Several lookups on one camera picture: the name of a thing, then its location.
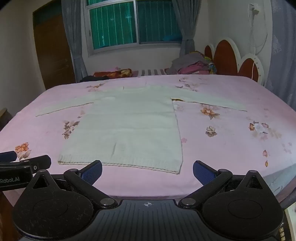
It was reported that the grey striped pillow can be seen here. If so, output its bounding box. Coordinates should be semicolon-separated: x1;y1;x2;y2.
132;69;167;77

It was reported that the grey curtain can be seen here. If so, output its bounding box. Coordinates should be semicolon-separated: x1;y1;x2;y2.
172;0;197;58
61;0;88;82

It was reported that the brown wooden door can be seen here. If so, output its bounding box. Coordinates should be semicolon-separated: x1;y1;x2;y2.
32;0;77;91

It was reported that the white knit sweater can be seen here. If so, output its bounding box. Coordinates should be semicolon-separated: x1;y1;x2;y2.
35;86;248;175

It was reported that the pink floral bedsheet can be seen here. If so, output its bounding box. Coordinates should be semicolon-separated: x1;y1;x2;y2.
0;75;296;197

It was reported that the red floral blanket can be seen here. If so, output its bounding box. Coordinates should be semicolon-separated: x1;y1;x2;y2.
93;69;133;79

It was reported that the colourful patterned cloth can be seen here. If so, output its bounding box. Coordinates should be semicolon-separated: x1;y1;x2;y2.
203;56;217;75

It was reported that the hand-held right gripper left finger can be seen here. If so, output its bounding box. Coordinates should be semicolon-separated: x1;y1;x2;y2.
28;160;118;210

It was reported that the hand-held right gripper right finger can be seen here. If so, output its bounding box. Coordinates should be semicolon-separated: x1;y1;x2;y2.
178;160;266;209

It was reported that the pale lace curtain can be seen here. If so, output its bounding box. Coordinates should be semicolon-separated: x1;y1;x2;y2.
264;0;296;107

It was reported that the white cable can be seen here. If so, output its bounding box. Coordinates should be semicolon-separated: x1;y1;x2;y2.
248;3;269;81

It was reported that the red and white headboard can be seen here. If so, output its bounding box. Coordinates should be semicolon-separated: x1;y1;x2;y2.
204;37;265;87

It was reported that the window with green glass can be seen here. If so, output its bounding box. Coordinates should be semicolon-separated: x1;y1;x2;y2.
84;0;183;55

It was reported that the magenta folded garment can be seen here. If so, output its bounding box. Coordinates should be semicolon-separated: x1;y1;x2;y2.
178;61;211;75

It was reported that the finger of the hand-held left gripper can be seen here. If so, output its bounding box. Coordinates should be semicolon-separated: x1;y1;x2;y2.
0;155;52;173
0;151;17;164

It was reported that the stack of folded clothes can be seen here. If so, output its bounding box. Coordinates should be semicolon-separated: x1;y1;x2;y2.
165;54;206;75

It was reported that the black cloth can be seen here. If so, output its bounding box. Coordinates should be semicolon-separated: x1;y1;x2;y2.
80;75;110;82

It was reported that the dark wooden furniture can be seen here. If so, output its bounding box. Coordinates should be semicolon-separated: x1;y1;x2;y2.
0;108;13;131

